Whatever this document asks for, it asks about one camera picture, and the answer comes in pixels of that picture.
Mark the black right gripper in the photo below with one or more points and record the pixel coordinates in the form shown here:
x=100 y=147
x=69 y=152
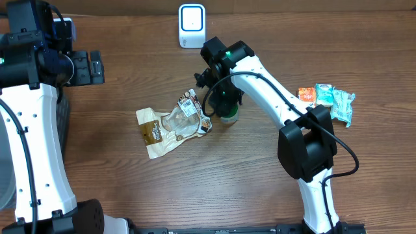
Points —
x=227 y=106

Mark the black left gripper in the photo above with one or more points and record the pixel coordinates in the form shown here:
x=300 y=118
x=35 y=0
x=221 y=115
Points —
x=84 y=61

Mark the green lid jar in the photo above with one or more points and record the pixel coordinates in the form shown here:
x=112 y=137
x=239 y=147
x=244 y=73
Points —
x=232 y=116

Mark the clear brown snack bag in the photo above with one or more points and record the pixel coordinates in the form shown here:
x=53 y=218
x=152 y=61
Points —
x=163 y=132

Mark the orange tissue pack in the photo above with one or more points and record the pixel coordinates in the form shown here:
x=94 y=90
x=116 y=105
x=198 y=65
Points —
x=307 y=95

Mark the teal tissue pack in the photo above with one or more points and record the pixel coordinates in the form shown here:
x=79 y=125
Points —
x=324 y=94

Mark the light teal wipes packet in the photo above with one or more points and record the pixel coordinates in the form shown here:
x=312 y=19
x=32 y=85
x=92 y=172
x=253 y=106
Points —
x=342 y=106

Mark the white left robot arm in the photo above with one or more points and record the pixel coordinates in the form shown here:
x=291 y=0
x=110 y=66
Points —
x=37 y=62

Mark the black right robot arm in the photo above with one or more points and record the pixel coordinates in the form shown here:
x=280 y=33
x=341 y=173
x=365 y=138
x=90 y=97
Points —
x=306 y=143

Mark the grey plastic basket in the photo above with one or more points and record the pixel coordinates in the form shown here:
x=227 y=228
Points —
x=36 y=110

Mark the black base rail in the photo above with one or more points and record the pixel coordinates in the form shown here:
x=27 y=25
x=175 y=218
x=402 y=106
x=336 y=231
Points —
x=342 y=228

